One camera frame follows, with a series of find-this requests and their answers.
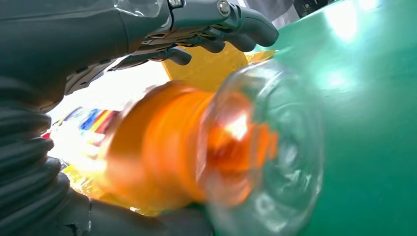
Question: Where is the large yellow film-wrapped box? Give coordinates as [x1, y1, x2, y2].
[61, 164, 160, 217]

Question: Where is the small yellow film-wrapped box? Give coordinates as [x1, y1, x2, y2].
[162, 41, 277, 93]

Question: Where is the green table mat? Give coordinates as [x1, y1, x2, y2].
[254, 0, 417, 236]

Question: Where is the orange detergent bottle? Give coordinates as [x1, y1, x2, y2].
[42, 59, 327, 236]

